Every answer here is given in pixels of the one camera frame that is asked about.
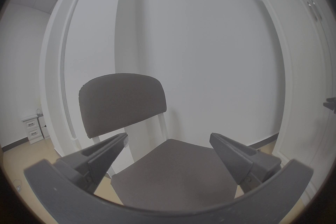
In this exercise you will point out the grey and white chair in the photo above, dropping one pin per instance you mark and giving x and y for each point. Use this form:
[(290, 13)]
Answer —
[(123, 102)]

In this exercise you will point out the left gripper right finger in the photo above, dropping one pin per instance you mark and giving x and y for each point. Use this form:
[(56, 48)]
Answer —
[(233, 157)]

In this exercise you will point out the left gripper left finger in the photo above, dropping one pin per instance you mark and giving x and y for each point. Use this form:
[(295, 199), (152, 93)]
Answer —
[(105, 157)]

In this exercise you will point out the white wardrobe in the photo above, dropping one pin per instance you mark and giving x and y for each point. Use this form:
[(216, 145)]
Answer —
[(301, 60)]

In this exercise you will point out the white door frame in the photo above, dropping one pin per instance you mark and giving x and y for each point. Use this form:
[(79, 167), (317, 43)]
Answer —
[(52, 86)]

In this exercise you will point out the white bedside table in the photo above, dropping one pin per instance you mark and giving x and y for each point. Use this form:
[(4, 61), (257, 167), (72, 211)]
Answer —
[(32, 128)]

